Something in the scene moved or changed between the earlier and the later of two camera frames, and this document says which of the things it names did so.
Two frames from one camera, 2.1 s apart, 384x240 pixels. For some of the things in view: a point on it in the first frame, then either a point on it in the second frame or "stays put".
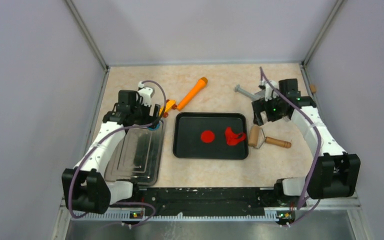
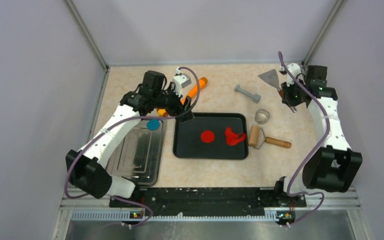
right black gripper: [260, 105] → [286, 98]
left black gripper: [148, 119] → [181, 112]
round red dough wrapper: [207, 136] stays put
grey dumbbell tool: [252, 97] stays put
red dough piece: [232, 138] stays put
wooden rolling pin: [257, 138] stays put
